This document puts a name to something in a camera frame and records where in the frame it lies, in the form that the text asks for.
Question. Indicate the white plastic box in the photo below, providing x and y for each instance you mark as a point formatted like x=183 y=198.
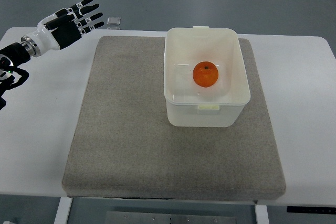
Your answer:
x=190 y=105

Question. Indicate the black control panel strip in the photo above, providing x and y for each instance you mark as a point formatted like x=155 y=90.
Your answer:
x=311 y=210

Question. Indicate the white table leg left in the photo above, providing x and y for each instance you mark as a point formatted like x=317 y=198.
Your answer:
x=63 y=210

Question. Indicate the white table leg right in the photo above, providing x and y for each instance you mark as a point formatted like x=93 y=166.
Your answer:
x=261 y=213

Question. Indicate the white table leg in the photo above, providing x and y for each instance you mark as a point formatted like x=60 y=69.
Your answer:
x=63 y=210
x=261 y=213

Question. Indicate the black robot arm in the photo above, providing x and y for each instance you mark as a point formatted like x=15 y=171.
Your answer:
x=12 y=57

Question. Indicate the orange fruit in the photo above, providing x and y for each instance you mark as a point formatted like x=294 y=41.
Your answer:
x=205 y=74

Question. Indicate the grey felt mat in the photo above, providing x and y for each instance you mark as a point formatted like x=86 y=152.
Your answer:
x=125 y=147

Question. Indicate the small clear floor plate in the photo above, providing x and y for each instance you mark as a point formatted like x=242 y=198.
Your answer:
x=113 y=23

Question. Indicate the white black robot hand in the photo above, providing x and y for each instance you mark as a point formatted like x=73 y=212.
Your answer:
x=62 y=28

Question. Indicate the grey metal base plate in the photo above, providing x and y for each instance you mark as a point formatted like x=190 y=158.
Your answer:
x=141 y=217

